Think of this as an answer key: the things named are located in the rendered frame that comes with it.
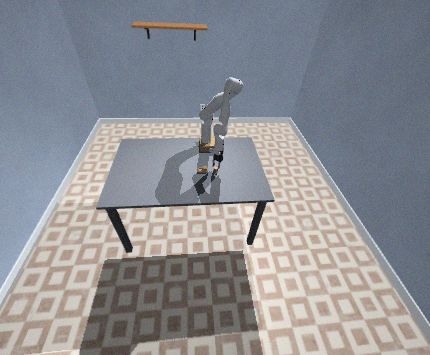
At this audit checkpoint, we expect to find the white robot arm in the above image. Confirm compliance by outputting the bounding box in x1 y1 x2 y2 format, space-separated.
199 77 243 146

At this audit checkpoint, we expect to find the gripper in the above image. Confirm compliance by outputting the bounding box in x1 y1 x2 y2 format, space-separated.
209 144 224 169

